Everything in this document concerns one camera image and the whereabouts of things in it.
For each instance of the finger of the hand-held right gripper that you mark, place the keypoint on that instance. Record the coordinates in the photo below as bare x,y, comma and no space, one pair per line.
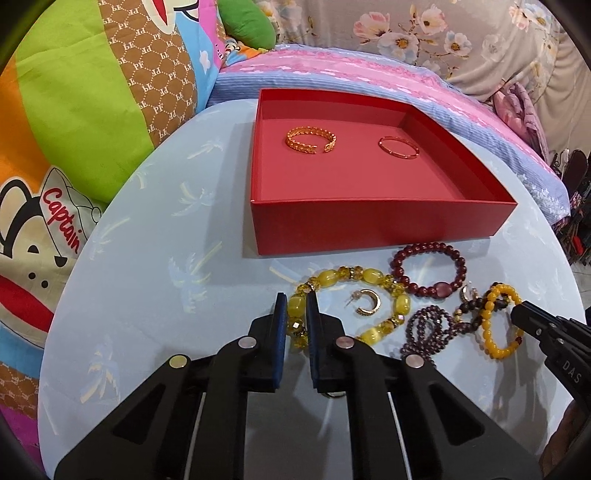
531,317

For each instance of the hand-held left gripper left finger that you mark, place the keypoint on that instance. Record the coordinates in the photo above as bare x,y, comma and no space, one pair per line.
280,344

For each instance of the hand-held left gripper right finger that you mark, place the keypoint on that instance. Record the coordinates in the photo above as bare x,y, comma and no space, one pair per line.
314,346

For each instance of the gold hoop earring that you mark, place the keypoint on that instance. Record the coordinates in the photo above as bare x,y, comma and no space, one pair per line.
375,304

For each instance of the red cardboard box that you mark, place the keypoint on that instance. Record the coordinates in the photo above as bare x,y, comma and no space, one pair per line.
351,224

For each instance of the thin rose gold bangle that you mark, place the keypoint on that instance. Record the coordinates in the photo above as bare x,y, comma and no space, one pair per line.
381,146

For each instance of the pink blue striped pillow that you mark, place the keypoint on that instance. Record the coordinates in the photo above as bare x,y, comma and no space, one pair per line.
360,69

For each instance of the grey floral pillow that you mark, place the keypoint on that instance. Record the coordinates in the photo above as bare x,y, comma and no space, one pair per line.
415,32

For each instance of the cartoon monkey printed blanket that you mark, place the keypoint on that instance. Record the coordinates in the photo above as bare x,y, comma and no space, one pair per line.
69,115

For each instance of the green pillow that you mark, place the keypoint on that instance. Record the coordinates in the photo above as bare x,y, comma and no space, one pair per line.
242,23

